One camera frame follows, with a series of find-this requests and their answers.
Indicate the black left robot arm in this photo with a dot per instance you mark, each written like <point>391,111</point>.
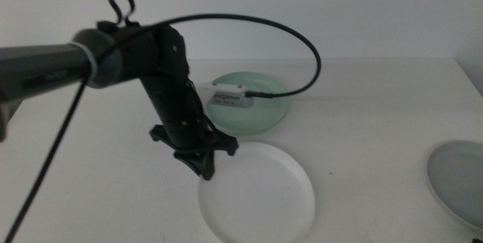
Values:
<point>37,69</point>

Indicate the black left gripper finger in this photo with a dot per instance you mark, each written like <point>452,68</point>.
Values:
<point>207,163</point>
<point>188,159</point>

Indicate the white wrist camera with mount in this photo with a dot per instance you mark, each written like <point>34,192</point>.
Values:
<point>226,97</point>

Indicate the pale green shallow bowl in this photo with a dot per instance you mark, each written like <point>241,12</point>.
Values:
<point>256,118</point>

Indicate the white shallow bowl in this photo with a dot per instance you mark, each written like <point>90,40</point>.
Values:
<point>260,197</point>

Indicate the grey shallow bowl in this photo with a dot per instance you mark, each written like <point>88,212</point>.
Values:
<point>460,182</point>

